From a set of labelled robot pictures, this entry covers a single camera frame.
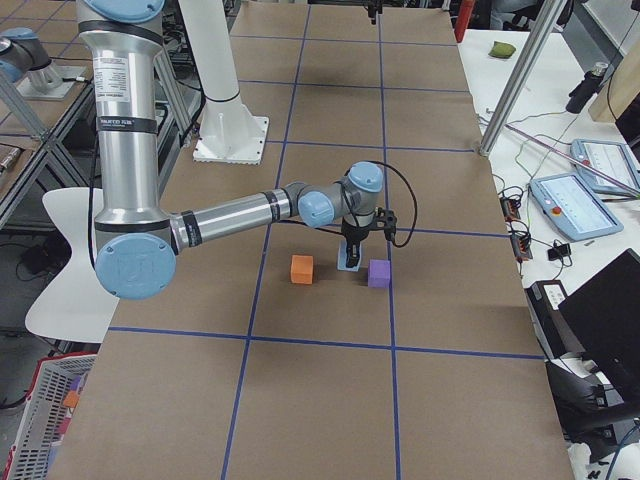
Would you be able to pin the aluminium frame post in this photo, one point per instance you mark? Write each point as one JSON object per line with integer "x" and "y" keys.
{"x": 537, "y": 38}

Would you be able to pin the white chair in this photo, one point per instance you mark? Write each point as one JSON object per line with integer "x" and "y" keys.
{"x": 73, "y": 306}

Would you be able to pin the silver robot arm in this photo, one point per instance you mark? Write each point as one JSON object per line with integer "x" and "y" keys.
{"x": 137, "y": 242}

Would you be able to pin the near teach pendant tablet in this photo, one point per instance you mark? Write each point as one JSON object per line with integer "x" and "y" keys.
{"x": 573, "y": 207}

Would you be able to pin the orange foam block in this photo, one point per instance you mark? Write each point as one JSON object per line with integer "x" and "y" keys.
{"x": 302, "y": 269}

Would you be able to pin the white plastic basket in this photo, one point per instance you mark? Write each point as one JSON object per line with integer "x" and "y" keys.
{"x": 46, "y": 415}

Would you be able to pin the red cylinder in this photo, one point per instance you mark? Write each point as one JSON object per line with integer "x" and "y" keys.
{"x": 465, "y": 12}

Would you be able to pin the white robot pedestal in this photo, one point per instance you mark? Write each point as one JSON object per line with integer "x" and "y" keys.
{"x": 228, "y": 132}

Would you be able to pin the teach pendant tablet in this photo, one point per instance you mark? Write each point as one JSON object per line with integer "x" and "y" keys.
{"x": 614, "y": 159}
{"x": 573, "y": 207}

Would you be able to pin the green cloth pouch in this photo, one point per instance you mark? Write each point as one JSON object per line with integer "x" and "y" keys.
{"x": 502, "y": 50}

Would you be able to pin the black power box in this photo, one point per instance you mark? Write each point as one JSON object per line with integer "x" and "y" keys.
{"x": 553, "y": 332}

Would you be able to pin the black laptop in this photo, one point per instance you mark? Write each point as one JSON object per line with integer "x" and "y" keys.
{"x": 603, "y": 314}

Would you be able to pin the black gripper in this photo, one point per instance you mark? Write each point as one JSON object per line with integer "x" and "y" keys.
{"x": 353, "y": 234}

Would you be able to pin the purple foam block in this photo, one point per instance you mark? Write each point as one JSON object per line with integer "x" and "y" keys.
{"x": 379, "y": 273}

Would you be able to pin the light blue foam block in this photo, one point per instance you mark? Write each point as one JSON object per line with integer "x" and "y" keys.
{"x": 341, "y": 257}

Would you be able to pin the far teach pendant tablet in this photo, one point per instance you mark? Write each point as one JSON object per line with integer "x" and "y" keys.
{"x": 614, "y": 159}

